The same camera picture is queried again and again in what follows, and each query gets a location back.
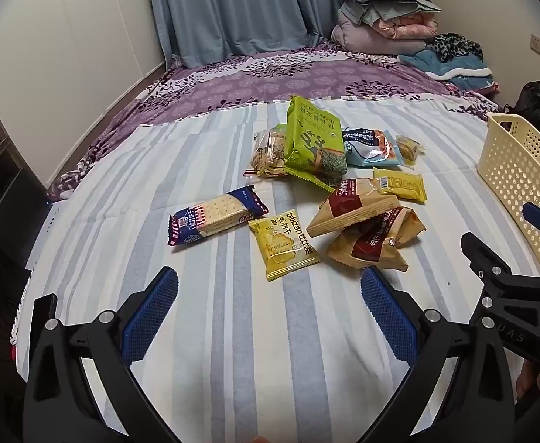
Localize small yellow snack packet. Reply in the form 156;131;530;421
372;167;428;204

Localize yellow biscuit packet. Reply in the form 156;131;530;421
248;209;321;282

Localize large green snack bag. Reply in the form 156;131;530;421
282;95;348;193

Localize black leather bag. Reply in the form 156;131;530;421
503;81;540;138

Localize mauve folded quilt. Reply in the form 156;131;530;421
330;9;430;55

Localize clear bag of cookies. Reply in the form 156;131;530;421
245;124;295;180

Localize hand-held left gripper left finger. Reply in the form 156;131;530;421
23;266;181;443

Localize light blue snack bag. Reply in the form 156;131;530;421
342;128;405;168

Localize striped white grey blanket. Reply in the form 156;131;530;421
14;95;540;443

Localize white appliance with blue light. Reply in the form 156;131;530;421
24;198;68;274

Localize light green folded cloth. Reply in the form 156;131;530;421
361;1;442;27

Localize blue curtain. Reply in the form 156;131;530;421
144;0;299;69

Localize purple floral bedsheet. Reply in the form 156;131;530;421
44;41;492;201

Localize small clear pastry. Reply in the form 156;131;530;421
395;134;426;167

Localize pink floral quilt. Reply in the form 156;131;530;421
366;13;439;41

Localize person's right hand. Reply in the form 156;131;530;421
515;359;540;407

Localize navy cracker packet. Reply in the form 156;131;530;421
168;185;269;247

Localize brown red snack packet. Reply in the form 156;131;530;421
305;177;399;238
326;207;427;272

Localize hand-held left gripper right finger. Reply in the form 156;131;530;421
358;268;516;443

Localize leopard print cloth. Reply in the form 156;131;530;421
428;32;484;64

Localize cream perforated plastic basket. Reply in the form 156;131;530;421
476;111;540;279

